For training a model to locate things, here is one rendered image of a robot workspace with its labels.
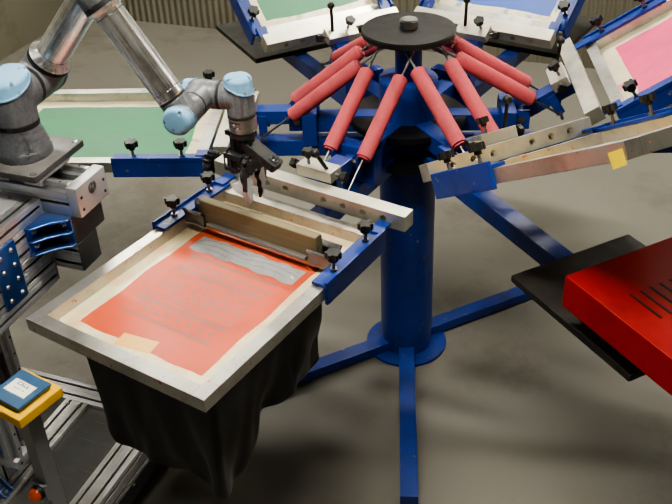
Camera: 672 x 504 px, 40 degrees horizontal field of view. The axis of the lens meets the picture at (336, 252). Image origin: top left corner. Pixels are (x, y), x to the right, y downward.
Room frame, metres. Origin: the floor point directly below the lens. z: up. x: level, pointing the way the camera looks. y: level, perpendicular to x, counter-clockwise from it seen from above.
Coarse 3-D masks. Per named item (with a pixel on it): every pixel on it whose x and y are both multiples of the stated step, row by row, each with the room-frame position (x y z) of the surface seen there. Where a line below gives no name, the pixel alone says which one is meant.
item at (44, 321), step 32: (224, 192) 2.44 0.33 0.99; (320, 224) 2.24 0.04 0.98; (352, 224) 2.22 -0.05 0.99; (128, 256) 2.10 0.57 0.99; (96, 288) 1.99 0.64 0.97; (320, 288) 1.91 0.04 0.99; (32, 320) 1.83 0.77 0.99; (288, 320) 1.79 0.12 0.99; (96, 352) 1.70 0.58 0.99; (128, 352) 1.69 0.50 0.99; (256, 352) 1.67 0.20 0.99; (160, 384) 1.59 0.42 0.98; (192, 384) 1.57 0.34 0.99; (224, 384) 1.57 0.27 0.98
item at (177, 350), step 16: (272, 256) 2.12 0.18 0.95; (288, 256) 2.12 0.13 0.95; (288, 288) 1.97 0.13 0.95; (256, 304) 1.90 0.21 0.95; (272, 304) 1.90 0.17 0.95; (240, 320) 1.84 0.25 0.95; (256, 320) 1.84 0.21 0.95; (160, 336) 1.79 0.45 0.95; (176, 336) 1.79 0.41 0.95; (224, 336) 1.78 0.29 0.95; (240, 336) 1.78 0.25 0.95; (160, 352) 1.73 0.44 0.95; (176, 352) 1.72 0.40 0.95; (192, 352) 1.72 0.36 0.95; (208, 352) 1.72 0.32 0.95; (224, 352) 1.72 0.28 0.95; (192, 368) 1.66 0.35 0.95; (208, 368) 1.66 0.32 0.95
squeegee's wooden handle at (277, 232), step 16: (208, 208) 2.25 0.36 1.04; (224, 208) 2.22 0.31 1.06; (240, 208) 2.21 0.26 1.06; (224, 224) 2.22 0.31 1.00; (240, 224) 2.19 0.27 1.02; (256, 224) 2.16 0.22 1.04; (272, 224) 2.13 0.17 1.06; (288, 224) 2.12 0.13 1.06; (272, 240) 2.13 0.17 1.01; (288, 240) 2.10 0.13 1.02; (304, 240) 2.06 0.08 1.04; (320, 240) 2.06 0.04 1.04
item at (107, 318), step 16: (192, 240) 2.22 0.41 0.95; (224, 240) 2.21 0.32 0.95; (240, 240) 2.21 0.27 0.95; (176, 256) 2.14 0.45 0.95; (208, 256) 2.14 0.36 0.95; (144, 272) 2.07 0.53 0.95; (160, 272) 2.07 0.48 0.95; (128, 288) 2.00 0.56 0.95; (144, 288) 2.00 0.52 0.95; (112, 304) 1.93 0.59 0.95; (80, 320) 1.87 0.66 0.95; (96, 320) 1.87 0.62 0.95; (112, 320) 1.86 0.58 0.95; (128, 320) 1.86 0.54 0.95; (144, 320) 1.86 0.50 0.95; (144, 336) 1.79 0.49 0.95
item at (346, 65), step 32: (352, 64) 2.81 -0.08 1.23; (448, 64) 2.73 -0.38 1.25; (480, 64) 2.78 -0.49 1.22; (320, 96) 2.81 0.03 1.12; (352, 96) 2.69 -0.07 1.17; (384, 96) 2.65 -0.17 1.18; (512, 96) 2.77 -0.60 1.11; (384, 128) 2.57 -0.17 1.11; (448, 128) 2.51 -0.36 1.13; (480, 128) 2.55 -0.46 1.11
